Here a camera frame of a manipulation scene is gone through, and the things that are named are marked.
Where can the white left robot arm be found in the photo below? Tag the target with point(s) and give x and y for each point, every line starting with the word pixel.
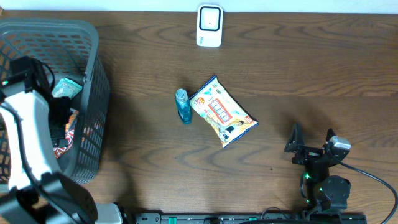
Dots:
pixel 39 192

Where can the white barcode scanner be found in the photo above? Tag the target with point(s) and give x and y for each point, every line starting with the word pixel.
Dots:
pixel 209 25

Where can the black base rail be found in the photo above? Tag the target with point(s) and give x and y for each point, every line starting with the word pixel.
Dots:
pixel 157 218

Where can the red candy bar wrapper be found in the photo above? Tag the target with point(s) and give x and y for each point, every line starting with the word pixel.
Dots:
pixel 69 134

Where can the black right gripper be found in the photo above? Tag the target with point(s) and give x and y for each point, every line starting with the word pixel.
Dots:
pixel 308 153

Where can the teal wet wipes pack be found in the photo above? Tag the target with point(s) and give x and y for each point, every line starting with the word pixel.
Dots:
pixel 66 88

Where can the yellow snack bag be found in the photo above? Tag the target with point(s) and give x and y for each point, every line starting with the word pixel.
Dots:
pixel 220 110

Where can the grey plastic basket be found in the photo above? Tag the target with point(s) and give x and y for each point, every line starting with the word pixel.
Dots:
pixel 70 50

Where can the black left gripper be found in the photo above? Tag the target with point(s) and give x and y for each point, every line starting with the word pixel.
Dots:
pixel 58 134

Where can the blue liquid bottle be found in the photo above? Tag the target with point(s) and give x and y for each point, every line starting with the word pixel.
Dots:
pixel 183 106

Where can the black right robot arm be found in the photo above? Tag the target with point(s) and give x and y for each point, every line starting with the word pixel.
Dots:
pixel 325 193

